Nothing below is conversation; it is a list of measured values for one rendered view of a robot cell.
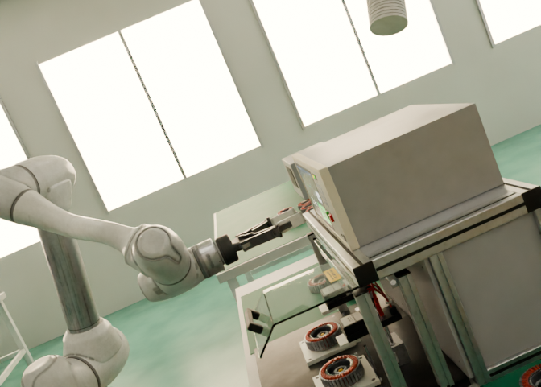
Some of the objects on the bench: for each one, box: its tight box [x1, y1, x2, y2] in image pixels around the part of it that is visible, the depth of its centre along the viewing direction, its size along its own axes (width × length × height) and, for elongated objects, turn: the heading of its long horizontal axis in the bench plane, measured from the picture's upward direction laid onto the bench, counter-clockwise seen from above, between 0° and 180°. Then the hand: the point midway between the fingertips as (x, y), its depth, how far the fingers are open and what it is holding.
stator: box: [304, 322, 343, 352], centre depth 174 cm, size 11×11×4 cm
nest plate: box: [312, 355, 381, 387], centre depth 150 cm, size 15×15×1 cm
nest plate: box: [299, 324, 357, 366], centre depth 174 cm, size 15×15×1 cm
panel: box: [379, 258, 474, 378], centre depth 161 cm, size 1×66×30 cm, turn 73°
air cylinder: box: [389, 331, 411, 366], centre depth 150 cm, size 5×8×6 cm
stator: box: [319, 355, 364, 387], centre depth 150 cm, size 11×11×4 cm
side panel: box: [428, 208, 541, 387], centre depth 130 cm, size 28×3×32 cm, turn 163°
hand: (291, 219), depth 152 cm, fingers open, 9 cm apart
